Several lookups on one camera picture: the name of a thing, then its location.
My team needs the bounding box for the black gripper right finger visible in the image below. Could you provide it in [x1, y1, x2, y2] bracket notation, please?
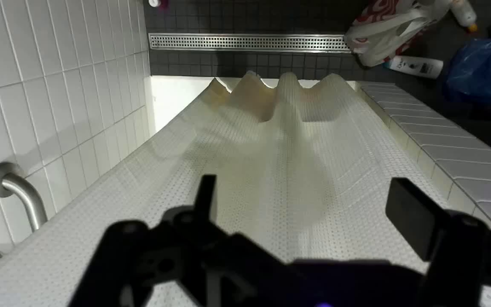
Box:
[385, 175, 491, 307]

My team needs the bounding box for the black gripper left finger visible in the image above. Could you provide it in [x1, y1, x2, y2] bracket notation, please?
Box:
[66, 174, 293, 307]

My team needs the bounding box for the white shower curtain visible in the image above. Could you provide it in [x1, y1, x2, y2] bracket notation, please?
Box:
[0, 70, 491, 307]

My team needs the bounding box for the long metal grab bar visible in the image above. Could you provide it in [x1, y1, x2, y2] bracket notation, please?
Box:
[0, 160, 49, 233]

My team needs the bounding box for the blue plastic bag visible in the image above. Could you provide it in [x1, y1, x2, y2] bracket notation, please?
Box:
[443, 34, 491, 107]

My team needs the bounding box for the white plastic bottle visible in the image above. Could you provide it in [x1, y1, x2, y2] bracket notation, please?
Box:
[384, 54, 445, 80]

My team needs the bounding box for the linear metal floor drain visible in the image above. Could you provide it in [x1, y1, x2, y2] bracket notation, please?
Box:
[147, 30, 355, 54]

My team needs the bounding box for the white and red plastic bag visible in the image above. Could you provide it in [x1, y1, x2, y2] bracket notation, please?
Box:
[343, 0, 453, 68]

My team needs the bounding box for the bottle with orange cap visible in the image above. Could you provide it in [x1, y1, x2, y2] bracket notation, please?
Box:
[448, 0, 481, 34]

